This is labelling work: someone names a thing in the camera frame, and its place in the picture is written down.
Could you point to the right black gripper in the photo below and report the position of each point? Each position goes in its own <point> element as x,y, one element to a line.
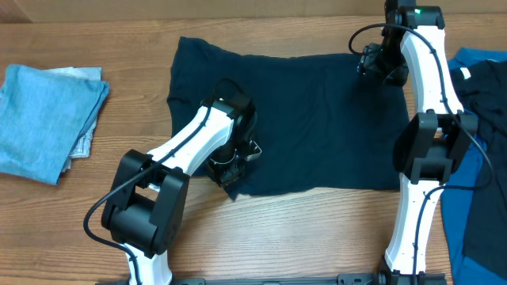
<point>367,63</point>

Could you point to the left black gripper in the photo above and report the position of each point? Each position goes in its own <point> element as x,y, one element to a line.
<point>226,176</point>

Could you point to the dark navy t-shirt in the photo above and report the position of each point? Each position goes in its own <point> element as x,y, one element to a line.
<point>320,123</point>

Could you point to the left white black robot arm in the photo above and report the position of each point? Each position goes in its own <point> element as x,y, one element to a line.
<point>144,212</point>

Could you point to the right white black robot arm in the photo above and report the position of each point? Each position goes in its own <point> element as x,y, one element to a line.
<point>433,144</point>

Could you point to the black t-shirt at right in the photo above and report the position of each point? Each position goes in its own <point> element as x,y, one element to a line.
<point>484,94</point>

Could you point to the blue t-shirt at right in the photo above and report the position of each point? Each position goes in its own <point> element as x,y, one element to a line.
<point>455,204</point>

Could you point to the folded light blue cloth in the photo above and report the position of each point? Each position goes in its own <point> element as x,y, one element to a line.
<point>22,101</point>

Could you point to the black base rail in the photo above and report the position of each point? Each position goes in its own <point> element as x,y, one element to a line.
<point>381,278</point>

